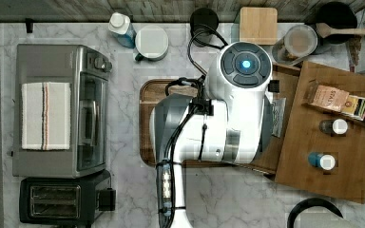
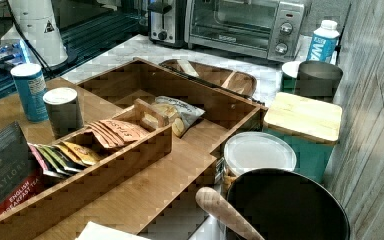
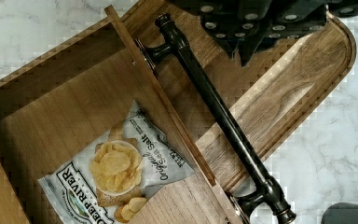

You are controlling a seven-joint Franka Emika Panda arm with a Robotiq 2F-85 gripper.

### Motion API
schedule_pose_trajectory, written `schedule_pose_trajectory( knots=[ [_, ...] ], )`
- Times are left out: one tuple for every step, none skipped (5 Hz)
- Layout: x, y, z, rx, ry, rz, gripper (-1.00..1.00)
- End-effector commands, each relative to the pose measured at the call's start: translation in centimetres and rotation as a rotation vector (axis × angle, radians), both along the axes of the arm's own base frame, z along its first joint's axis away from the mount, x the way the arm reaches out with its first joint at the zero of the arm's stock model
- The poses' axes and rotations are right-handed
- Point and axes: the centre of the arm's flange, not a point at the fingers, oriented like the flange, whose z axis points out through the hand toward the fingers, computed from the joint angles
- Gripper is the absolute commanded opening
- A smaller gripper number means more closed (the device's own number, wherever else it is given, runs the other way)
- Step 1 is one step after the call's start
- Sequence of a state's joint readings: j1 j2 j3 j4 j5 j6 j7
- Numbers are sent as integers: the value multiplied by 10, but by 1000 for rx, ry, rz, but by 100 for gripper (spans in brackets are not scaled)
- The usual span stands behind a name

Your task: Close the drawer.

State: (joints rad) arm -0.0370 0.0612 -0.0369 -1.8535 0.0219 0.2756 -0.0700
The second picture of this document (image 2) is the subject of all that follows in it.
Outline yellow tea bag packets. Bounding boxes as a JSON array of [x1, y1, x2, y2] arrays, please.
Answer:
[[28, 141, 102, 179]]

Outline silver toaster oven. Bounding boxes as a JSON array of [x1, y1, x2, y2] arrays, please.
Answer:
[[185, 0, 312, 62]]

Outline blue white water bottle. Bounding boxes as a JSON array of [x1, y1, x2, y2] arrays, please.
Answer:
[[306, 20, 340, 63]]

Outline wooden tea organizer box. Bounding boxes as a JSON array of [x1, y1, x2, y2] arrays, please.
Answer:
[[0, 99, 172, 240]]

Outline orange tea packets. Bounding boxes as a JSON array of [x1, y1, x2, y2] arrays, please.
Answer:
[[84, 119, 149, 149]]

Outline clear cereal jar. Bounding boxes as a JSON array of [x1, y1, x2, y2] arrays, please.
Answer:
[[221, 131, 297, 196]]

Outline blue cylindrical can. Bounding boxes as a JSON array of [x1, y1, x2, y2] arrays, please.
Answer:
[[10, 63, 48, 122]]

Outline teal canister with wooden lid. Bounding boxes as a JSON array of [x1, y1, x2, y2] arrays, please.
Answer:
[[263, 92, 342, 183]]

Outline Taylors tea box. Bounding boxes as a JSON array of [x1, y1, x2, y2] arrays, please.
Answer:
[[0, 122, 44, 214]]

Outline black paper towel holder base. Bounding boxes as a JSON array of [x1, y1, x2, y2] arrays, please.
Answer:
[[46, 46, 78, 73]]

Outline black silver toaster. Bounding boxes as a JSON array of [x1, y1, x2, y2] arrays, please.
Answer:
[[147, 0, 187, 48]]

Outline black pan with wooden handle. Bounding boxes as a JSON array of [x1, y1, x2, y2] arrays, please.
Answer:
[[195, 168, 350, 240]]

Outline wooden drawer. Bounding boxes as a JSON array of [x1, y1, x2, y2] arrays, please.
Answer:
[[79, 58, 265, 154]]

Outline snack chip bag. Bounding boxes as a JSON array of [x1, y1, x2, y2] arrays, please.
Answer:
[[151, 96, 205, 137]]

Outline wooden cutting board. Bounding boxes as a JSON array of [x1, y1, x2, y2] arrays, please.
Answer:
[[160, 59, 257, 97]]

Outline white paper towel roll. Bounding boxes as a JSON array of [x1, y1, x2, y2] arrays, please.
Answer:
[[2, 0, 68, 67]]

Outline grey cylindrical can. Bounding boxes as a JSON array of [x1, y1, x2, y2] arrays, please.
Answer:
[[43, 87, 83, 139]]

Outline dark grey cup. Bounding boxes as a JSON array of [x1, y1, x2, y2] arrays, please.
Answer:
[[294, 61, 343, 103]]

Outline wooden drawer cabinet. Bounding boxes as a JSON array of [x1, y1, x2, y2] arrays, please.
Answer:
[[0, 77, 226, 240]]

